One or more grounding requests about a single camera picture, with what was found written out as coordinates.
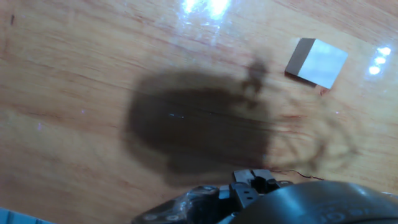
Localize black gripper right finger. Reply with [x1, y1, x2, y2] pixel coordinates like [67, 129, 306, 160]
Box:
[252, 169, 293, 193]

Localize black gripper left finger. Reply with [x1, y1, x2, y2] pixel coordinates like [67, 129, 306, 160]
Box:
[218, 169, 261, 215]

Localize grey square block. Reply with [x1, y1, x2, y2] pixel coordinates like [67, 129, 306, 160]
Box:
[284, 37, 349, 90]

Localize glossy brown wooden board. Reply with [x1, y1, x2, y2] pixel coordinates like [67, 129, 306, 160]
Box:
[0, 0, 398, 224]

